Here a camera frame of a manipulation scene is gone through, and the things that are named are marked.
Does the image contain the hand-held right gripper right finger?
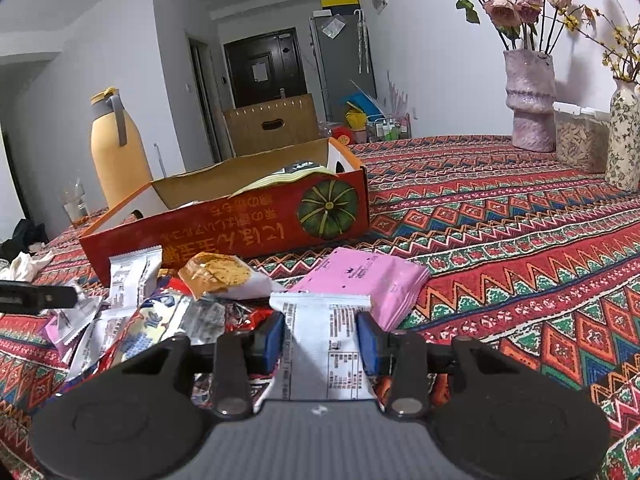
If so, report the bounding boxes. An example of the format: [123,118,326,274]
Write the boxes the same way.
[354,311,521,421]

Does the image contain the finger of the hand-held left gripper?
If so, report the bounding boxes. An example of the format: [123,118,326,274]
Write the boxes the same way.
[0,281,79,314]

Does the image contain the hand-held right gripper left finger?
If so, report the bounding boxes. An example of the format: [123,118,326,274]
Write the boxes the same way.
[117,310,287,421]

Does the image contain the white snack packet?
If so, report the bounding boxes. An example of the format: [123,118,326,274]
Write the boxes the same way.
[269,292,378,403]

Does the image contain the pink snack packet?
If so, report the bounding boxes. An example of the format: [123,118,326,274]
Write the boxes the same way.
[289,247,431,332]

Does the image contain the cookie snack packet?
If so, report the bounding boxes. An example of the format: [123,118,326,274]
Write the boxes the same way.
[178,253,286,301]

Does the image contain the pile of small snack packets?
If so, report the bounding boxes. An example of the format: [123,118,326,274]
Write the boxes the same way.
[44,245,286,408]

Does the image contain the red cardboard box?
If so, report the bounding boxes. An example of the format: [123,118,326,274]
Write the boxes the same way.
[79,137,371,286]

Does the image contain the large striped yellow snack packet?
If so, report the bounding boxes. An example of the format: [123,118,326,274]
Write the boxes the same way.
[230,160,341,198]

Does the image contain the white cloth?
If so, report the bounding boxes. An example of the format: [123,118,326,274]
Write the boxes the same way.
[0,250,55,282]

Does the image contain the dark clothing pile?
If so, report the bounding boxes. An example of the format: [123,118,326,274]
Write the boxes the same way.
[0,218,50,263]

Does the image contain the glass cup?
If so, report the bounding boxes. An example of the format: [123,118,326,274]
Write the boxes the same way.
[61,182,91,228]

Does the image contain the yellow thermos jug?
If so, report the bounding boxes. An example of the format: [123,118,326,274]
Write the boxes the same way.
[90,87,155,211]

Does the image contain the brown cardboard box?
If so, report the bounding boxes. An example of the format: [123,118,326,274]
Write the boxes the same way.
[222,93,321,158]

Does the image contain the blue plastic dustpan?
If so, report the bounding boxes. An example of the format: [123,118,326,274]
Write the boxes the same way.
[347,80,381,116]

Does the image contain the grey interior door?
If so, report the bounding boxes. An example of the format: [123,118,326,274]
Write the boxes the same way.
[189,35,222,163]

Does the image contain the grey refrigerator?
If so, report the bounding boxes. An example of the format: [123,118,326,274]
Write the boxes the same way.
[309,10,377,121]

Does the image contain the dark entrance door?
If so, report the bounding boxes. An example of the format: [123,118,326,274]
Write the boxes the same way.
[223,28,308,108]

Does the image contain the pink ceramic vase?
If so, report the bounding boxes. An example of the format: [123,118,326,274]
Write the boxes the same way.
[502,49,557,152]

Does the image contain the clear container of seeds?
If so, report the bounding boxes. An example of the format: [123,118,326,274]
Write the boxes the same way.
[552,101,612,174]

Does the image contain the white folded umbrella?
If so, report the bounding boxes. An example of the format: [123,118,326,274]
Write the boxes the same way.
[354,9,371,73]

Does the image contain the floral patterned vase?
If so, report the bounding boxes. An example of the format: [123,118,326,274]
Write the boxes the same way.
[605,80,640,192]

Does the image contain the dried pink roses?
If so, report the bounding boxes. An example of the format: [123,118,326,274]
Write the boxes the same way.
[431,0,596,53]

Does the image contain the yellow flower branches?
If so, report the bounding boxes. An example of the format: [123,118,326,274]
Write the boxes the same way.
[560,0,640,83]

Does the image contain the wire rack with bottles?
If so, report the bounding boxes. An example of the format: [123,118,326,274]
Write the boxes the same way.
[367,114,412,142]

